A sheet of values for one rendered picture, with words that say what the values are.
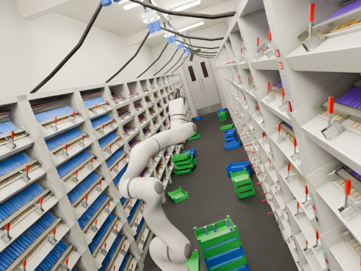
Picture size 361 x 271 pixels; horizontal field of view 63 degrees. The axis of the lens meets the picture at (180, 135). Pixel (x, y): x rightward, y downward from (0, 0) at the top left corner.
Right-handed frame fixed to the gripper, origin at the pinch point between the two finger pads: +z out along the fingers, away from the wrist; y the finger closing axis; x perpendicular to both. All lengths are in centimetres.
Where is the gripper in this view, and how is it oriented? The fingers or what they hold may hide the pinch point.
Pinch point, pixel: (177, 92)
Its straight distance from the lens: 176.5
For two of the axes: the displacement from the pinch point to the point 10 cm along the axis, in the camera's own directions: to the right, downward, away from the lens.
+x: -5.7, -2.0, -8.0
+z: -0.2, -9.7, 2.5
